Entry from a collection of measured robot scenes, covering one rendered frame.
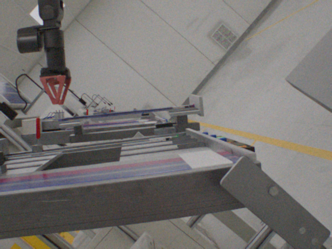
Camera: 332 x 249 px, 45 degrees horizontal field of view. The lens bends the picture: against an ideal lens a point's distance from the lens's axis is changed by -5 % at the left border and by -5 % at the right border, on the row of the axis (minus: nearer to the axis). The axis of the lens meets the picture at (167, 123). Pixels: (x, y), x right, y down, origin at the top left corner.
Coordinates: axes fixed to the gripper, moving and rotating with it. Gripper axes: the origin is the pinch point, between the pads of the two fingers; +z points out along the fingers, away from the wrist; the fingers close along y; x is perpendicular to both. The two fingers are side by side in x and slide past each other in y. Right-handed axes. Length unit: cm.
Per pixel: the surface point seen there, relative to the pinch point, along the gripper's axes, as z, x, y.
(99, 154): 16.3, 9.7, -8.2
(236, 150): 11, 35, 51
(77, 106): -5, -47, -451
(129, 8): -204, 43, -748
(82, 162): 18.3, 4.3, -8.2
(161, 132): 11.3, 28.4, -8.0
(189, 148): 13.3, 31.7, 23.4
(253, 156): 12, 36, 58
